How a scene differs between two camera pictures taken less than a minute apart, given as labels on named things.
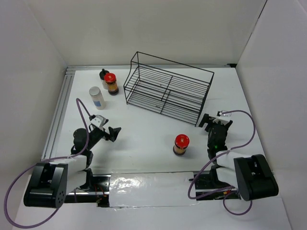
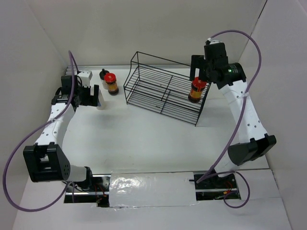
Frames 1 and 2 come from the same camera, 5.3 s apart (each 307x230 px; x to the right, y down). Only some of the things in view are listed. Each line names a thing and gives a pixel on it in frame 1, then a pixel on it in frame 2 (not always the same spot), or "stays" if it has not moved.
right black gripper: (207, 118) to (198, 61)
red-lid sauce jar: (181, 143) to (196, 88)
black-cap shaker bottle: (101, 75) stays
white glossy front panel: (131, 189) stays
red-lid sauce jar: (111, 79) stays
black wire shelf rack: (176, 90) stays
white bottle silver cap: (97, 97) stays
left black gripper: (112, 134) to (94, 99)
